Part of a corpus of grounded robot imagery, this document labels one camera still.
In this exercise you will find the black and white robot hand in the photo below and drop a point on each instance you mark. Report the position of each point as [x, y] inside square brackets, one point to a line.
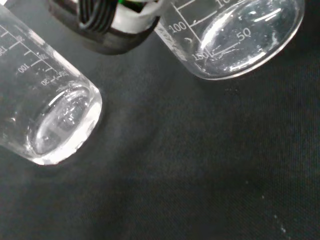
[107, 27]

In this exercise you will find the black table cloth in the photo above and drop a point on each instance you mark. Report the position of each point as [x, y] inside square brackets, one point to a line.
[175, 162]

